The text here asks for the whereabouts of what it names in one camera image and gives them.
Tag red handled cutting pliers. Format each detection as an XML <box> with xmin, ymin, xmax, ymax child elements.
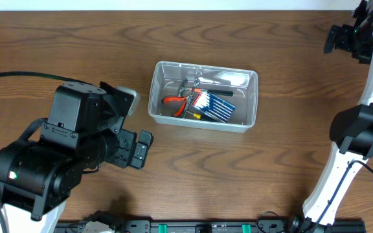
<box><xmin>161</xmin><ymin>96</ymin><xmax>189</xmax><ymax>117</ymax></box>

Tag black yellow screwdriver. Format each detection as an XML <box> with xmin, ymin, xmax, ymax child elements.
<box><xmin>188</xmin><ymin>111</ymin><xmax>217</xmax><ymax>122</ymax></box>

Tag precision screwdriver set case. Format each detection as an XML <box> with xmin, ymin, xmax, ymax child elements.
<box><xmin>192</xmin><ymin>92</ymin><xmax>236</xmax><ymax>123</ymax></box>

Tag silver combination wrench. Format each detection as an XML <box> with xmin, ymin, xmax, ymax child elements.
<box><xmin>181</xmin><ymin>78</ymin><xmax>200</xmax><ymax>118</ymax></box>

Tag claw hammer orange label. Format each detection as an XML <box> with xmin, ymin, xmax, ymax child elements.
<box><xmin>177</xmin><ymin>79</ymin><xmax>234</xmax><ymax>97</ymax></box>

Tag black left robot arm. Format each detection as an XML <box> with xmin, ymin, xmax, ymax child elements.
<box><xmin>0</xmin><ymin>82</ymin><xmax>153</xmax><ymax>232</ymax></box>

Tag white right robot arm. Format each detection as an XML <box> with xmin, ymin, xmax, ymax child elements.
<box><xmin>288</xmin><ymin>1</ymin><xmax>373</xmax><ymax>232</ymax></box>

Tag clear plastic container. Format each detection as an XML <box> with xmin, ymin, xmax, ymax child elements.
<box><xmin>148</xmin><ymin>61</ymin><xmax>258</xmax><ymax>133</ymax></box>

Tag black mounting rail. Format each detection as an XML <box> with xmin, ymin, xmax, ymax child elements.
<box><xmin>54</xmin><ymin>211</ymin><xmax>367</xmax><ymax>233</ymax></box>

